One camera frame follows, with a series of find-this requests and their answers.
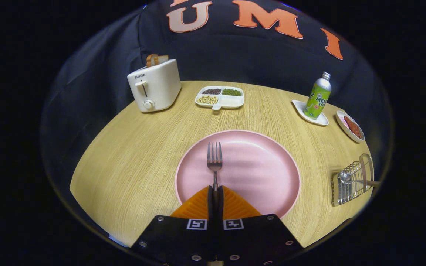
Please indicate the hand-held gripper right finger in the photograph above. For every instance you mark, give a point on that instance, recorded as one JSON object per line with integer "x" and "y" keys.
{"x": 221, "y": 212}

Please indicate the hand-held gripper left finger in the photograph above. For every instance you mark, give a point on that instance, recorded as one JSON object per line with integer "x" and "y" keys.
{"x": 210, "y": 210}

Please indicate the pink round plate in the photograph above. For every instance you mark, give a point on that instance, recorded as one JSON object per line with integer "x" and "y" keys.
{"x": 257, "y": 170}

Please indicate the yellow soybeans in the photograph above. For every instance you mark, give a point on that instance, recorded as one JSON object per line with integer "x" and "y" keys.
{"x": 208, "y": 99}

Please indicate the white divided snack dish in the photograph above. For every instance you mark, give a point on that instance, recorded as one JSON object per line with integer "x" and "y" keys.
{"x": 231, "y": 101}

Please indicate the dark red beans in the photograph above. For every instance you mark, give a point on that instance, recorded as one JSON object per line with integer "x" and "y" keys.
{"x": 212, "y": 91}

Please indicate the green mung beans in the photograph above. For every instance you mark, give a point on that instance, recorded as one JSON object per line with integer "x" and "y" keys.
{"x": 232, "y": 92}

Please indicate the white square coaster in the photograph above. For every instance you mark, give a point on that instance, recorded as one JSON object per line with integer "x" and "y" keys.
{"x": 300, "y": 107}

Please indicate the cream white toaster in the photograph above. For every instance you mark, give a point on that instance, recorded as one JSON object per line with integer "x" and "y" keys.
{"x": 161, "y": 87}

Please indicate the white round food plate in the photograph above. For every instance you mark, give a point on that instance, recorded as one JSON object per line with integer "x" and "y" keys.
{"x": 344, "y": 129}

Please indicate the green soda bottle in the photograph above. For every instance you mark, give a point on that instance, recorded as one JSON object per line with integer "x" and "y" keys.
{"x": 318, "y": 98}

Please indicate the red meat piece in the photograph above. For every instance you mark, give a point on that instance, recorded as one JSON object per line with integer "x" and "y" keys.
{"x": 353, "y": 127}

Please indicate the toasted bread slice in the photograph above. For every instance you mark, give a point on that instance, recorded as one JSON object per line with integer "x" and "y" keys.
{"x": 152, "y": 60}
{"x": 163, "y": 59}

